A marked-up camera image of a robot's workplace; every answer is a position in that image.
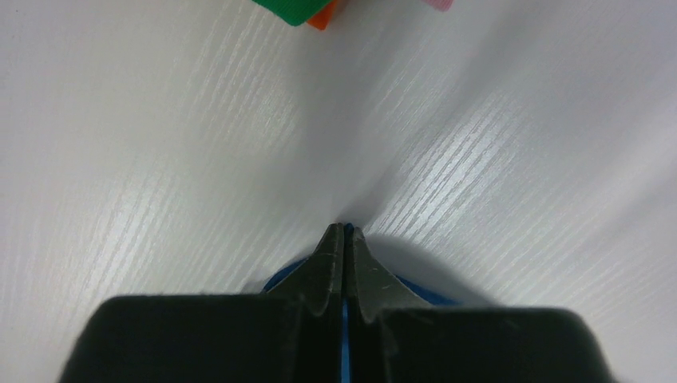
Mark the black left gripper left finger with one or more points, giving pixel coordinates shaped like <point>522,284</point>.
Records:
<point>289,332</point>

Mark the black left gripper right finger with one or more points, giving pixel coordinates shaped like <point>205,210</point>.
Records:
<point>462,344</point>

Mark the dark blue t shirt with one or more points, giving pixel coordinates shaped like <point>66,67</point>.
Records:
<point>344,287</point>

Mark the folded orange t shirt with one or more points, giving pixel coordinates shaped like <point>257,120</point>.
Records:
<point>322,19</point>

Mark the folded green t shirt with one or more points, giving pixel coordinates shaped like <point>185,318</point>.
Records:
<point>294,12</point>

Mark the folded pink t shirt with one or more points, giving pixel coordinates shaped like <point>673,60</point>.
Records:
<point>439,5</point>

